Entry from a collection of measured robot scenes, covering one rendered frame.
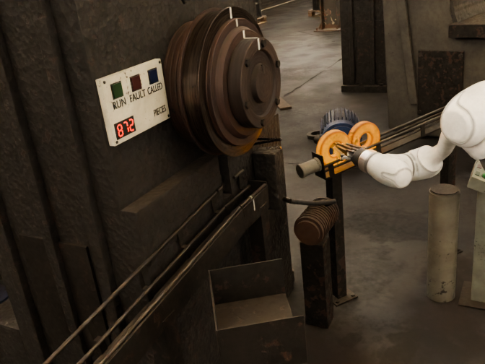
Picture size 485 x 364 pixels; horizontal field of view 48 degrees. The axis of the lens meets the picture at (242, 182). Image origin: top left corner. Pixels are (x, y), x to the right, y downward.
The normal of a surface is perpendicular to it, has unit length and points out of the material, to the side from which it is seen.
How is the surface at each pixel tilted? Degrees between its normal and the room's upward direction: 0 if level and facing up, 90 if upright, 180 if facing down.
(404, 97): 90
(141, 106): 90
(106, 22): 90
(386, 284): 0
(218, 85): 79
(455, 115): 93
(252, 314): 5
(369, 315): 0
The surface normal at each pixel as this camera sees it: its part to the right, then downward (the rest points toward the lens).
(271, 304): -0.10, -0.88
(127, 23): 0.88, 0.09
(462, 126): -0.86, 0.26
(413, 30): -0.66, 0.36
